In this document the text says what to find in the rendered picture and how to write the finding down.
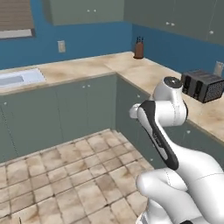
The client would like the brown knife block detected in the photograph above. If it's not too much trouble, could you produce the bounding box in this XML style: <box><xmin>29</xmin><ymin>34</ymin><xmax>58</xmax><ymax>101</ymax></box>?
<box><xmin>133</xmin><ymin>36</ymin><xmax>145</xmax><ymax>60</ymax></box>

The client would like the grey-green cupboard door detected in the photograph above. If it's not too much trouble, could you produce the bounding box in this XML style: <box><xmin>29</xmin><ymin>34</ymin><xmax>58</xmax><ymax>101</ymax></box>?
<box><xmin>55</xmin><ymin>80</ymin><xmax>90</xmax><ymax>143</ymax></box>
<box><xmin>2</xmin><ymin>87</ymin><xmax>63</xmax><ymax>160</ymax></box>
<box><xmin>90</xmin><ymin>0</ymin><xmax>125</xmax><ymax>25</ymax></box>
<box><xmin>86</xmin><ymin>74</ymin><xmax>118</xmax><ymax>135</ymax></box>
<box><xmin>43</xmin><ymin>0</ymin><xmax>92</xmax><ymax>26</ymax></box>
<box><xmin>163</xmin><ymin>122</ymin><xmax>224</xmax><ymax>170</ymax></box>
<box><xmin>115</xmin><ymin>76</ymin><xmax>151</xmax><ymax>147</ymax></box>

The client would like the white sink basin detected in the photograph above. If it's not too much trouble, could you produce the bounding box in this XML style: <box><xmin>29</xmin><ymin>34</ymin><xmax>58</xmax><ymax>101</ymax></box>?
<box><xmin>0</xmin><ymin>67</ymin><xmax>47</xmax><ymax>88</ymax></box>

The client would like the grey-green upper cupboard run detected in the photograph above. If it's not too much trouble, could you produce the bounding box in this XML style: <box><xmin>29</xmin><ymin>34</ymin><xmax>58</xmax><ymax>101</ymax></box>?
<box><xmin>123</xmin><ymin>0</ymin><xmax>224</xmax><ymax>46</ymax></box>

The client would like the grey-green lower cupboard door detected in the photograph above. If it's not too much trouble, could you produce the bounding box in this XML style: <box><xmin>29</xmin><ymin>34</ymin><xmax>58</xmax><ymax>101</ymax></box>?
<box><xmin>115</xmin><ymin>76</ymin><xmax>151</xmax><ymax>147</ymax></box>
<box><xmin>2</xmin><ymin>87</ymin><xmax>63</xmax><ymax>160</ymax></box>
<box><xmin>55</xmin><ymin>80</ymin><xmax>90</xmax><ymax>143</ymax></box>
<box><xmin>86</xmin><ymin>74</ymin><xmax>118</xmax><ymax>135</ymax></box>
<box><xmin>163</xmin><ymin>122</ymin><xmax>224</xmax><ymax>170</ymax></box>

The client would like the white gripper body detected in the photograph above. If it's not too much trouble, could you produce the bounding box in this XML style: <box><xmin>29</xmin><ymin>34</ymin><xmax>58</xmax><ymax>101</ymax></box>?
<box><xmin>129</xmin><ymin>103</ymin><xmax>142</xmax><ymax>120</ymax></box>

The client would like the window blind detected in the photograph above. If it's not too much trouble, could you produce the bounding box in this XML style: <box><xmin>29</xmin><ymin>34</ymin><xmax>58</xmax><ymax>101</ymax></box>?
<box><xmin>0</xmin><ymin>0</ymin><xmax>37</xmax><ymax>39</ymax></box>

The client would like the black toaster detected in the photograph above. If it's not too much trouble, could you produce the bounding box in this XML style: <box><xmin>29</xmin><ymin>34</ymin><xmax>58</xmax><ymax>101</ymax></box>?
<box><xmin>180</xmin><ymin>69</ymin><xmax>224</xmax><ymax>104</ymax></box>

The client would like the grey-green upper cupboard door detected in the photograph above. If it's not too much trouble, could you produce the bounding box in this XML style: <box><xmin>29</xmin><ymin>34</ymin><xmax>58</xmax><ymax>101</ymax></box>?
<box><xmin>90</xmin><ymin>0</ymin><xmax>125</xmax><ymax>25</ymax></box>
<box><xmin>43</xmin><ymin>0</ymin><xmax>92</xmax><ymax>26</ymax></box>

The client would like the white wall outlet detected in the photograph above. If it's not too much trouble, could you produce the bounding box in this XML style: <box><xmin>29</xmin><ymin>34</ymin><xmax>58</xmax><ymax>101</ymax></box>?
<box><xmin>213</xmin><ymin>60</ymin><xmax>224</xmax><ymax>77</ymax></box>
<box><xmin>57</xmin><ymin>39</ymin><xmax>67</xmax><ymax>54</ymax></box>

